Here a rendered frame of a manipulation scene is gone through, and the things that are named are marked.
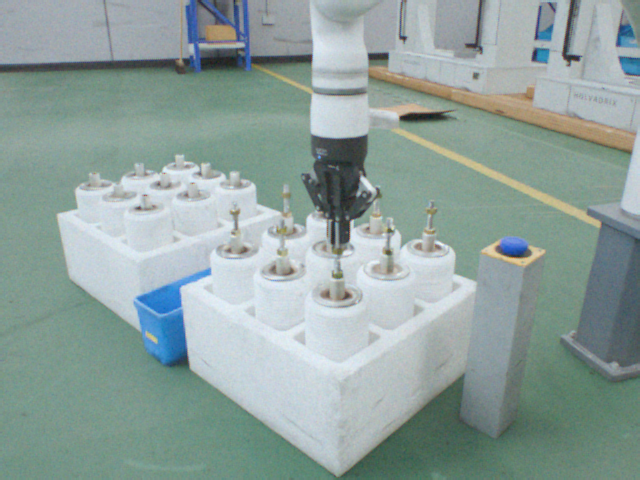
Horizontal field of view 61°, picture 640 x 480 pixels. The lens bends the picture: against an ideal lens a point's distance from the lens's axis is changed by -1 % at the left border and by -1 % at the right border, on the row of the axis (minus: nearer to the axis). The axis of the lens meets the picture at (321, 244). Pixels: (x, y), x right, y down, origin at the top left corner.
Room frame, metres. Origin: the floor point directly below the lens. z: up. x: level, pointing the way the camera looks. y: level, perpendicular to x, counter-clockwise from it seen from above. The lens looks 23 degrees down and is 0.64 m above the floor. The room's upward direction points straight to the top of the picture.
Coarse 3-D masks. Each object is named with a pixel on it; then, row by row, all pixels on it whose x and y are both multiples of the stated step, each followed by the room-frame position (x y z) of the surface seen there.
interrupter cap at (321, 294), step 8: (320, 288) 0.74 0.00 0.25; (328, 288) 0.74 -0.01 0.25; (352, 288) 0.74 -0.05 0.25; (312, 296) 0.71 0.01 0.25; (320, 296) 0.71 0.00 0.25; (328, 296) 0.72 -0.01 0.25; (352, 296) 0.71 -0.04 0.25; (360, 296) 0.71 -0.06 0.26; (320, 304) 0.69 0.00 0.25; (328, 304) 0.68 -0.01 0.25; (336, 304) 0.69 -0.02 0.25; (344, 304) 0.68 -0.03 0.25; (352, 304) 0.69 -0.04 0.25
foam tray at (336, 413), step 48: (192, 288) 0.87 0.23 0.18; (192, 336) 0.86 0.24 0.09; (240, 336) 0.76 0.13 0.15; (288, 336) 0.72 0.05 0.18; (384, 336) 0.72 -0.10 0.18; (432, 336) 0.77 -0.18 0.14; (240, 384) 0.77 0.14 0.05; (288, 384) 0.68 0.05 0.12; (336, 384) 0.61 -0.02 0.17; (384, 384) 0.68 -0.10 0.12; (432, 384) 0.78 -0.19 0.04; (288, 432) 0.68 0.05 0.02; (336, 432) 0.61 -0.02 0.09; (384, 432) 0.69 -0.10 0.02
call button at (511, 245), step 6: (504, 240) 0.74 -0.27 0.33; (510, 240) 0.74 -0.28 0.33; (516, 240) 0.74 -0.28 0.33; (522, 240) 0.74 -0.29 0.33; (504, 246) 0.73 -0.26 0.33; (510, 246) 0.72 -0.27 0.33; (516, 246) 0.72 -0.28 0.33; (522, 246) 0.72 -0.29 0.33; (528, 246) 0.73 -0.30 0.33; (510, 252) 0.72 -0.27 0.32; (516, 252) 0.72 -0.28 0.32; (522, 252) 0.72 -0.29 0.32
